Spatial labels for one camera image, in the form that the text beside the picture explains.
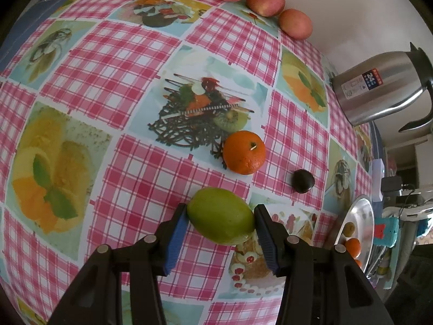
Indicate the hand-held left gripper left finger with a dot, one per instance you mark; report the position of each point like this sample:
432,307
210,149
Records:
176,240

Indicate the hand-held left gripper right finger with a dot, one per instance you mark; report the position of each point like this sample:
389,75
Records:
267,240

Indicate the green mango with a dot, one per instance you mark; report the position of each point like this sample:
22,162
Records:
220,215

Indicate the orange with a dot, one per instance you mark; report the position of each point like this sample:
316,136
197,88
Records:
353,247
244,152
358,263

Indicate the round metal plate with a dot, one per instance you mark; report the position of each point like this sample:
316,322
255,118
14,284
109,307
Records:
363,216

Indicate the dark purple plum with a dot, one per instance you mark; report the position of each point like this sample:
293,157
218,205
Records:
302,180

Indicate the small brown kiwi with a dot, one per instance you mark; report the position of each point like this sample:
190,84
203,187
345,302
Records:
348,229

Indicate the teal box with red label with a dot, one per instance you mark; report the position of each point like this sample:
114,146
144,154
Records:
389,233

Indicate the white power strip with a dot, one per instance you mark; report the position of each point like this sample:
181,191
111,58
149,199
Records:
377,179

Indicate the black power adapter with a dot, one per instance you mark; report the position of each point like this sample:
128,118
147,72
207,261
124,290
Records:
390,186

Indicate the pink checked tablecloth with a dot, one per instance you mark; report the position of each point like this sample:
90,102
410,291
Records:
118,84

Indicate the stainless steel thermos jug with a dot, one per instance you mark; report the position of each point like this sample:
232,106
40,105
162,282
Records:
379,91

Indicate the white furniture frame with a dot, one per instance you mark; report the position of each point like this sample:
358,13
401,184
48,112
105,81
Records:
423,155

